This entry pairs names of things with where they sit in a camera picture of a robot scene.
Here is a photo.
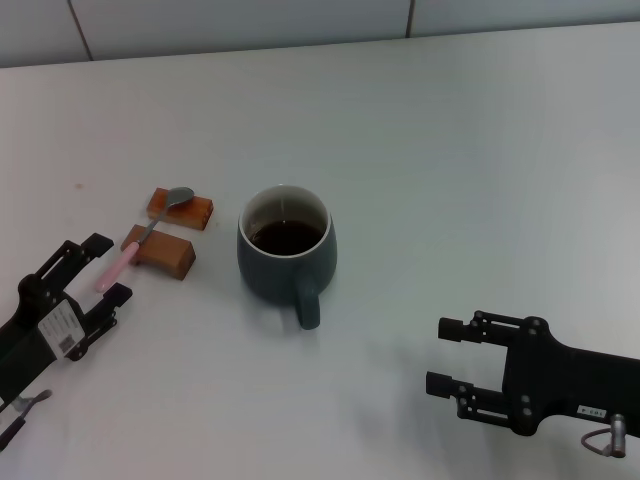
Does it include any grey ceramic cup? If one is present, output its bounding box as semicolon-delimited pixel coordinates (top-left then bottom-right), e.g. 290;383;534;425
236;184;339;331

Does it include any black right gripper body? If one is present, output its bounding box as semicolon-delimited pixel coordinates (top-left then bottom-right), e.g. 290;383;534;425
499;315;640;437

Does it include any orange flat wooden block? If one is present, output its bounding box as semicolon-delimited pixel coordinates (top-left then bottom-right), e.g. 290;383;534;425
145;187;215;232

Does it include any left gripper cable with connector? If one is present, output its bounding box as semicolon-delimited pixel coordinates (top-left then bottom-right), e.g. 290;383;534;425
0;389;54;447

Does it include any right gripper cable with connector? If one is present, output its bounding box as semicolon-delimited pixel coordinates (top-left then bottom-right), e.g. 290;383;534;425
580;413;629;457

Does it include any brown arched wooden block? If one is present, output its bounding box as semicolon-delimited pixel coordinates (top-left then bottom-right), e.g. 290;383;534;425
120;223;197;283

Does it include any gripper cable with connector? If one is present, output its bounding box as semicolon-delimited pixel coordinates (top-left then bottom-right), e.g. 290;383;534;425
0;389;54;447
580;413;629;457

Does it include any pink handled metal spoon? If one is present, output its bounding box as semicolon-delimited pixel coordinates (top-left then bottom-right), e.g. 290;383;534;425
95;186;195;294

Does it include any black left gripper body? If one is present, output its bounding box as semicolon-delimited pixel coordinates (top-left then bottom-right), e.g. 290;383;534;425
0;273;91;407

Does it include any dark coffee liquid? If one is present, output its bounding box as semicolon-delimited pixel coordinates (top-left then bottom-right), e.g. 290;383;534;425
249;221;326;256

